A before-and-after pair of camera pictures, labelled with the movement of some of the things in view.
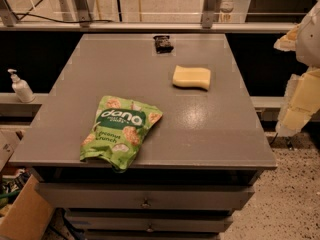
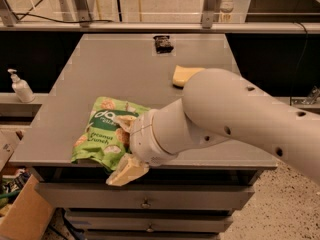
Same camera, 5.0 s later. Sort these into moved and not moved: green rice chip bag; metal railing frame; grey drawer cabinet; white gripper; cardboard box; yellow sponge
Moved: white gripper; green rice chip bag
Not moved: metal railing frame; cardboard box; yellow sponge; grey drawer cabinet
